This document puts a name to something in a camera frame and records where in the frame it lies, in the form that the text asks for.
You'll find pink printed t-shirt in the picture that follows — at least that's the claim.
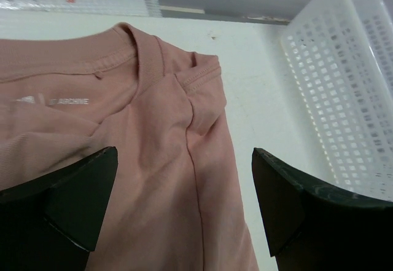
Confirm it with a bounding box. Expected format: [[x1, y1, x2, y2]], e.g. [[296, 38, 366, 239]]
[[1, 23, 258, 270]]

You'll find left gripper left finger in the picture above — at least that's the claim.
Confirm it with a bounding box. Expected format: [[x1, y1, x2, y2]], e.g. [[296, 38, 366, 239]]
[[1, 147, 118, 270]]

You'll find white plastic mesh basket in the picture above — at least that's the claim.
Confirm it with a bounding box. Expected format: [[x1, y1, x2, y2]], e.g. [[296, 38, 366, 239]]
[[281, 0, 392, 201]]

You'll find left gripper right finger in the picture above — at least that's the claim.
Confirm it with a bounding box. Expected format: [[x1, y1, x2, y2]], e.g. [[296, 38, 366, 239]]
[[252, 148, 392, 270]]

